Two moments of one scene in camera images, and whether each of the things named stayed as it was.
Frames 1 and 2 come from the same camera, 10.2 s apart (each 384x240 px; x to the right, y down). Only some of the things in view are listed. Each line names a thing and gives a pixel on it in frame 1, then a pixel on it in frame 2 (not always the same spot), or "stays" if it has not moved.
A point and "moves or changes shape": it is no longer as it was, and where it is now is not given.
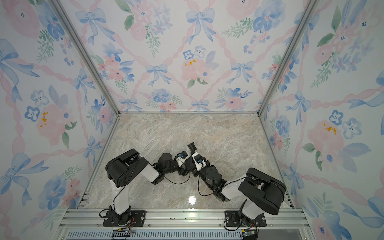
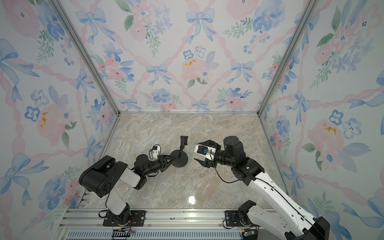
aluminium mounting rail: x=183 y=224 stays
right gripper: x=196 y=171 -> x=207 y=163
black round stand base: x=188 y=163 moves or changes shape
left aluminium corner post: x=90 y=60 stays
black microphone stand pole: x=192 y=147 -> x=183 y=142
